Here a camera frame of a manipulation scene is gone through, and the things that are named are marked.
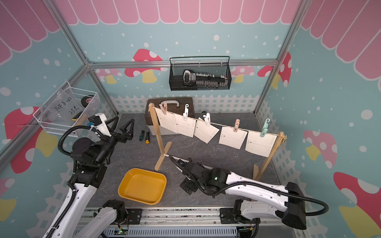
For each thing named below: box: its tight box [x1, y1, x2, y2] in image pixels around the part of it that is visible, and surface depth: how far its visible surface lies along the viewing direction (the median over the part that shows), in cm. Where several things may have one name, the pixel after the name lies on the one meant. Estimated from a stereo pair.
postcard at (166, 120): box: [154, 107, 178, 133], surface depth 67 cm
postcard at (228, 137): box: [218, 126, 248, 150], surface depth 59 cm
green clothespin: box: [259, 118, 271, 138], surface depth 54 cm
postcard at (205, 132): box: [193, 117, 220, 144], surface depth 62 cm
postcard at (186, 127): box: [174, 113, 197, 138], surface depth 66 cm
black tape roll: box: [80, 96, 94, 108], surface depth 82 cm
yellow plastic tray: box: [117, 167, 168, 206], surface depth 86 cm
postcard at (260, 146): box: [245, 131, 278, 158], surface depth 58 cm
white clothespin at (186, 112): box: [183, 103, 190, 121], surface depth 60 cm
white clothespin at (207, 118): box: [202, 112, 211, 126], surface depth 59 cm
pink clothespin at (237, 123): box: [233, 118, 241, 133], surface depth 56 cm
